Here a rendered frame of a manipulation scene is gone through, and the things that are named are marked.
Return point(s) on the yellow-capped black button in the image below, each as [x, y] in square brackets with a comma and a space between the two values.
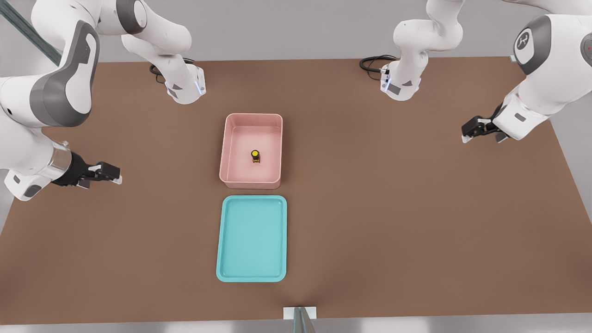
[255, 156]

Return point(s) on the pink plastic box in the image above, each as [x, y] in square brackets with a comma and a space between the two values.
[252, 134]

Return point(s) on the pale blue-green tray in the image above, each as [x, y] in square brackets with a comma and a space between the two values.
[252, 240]

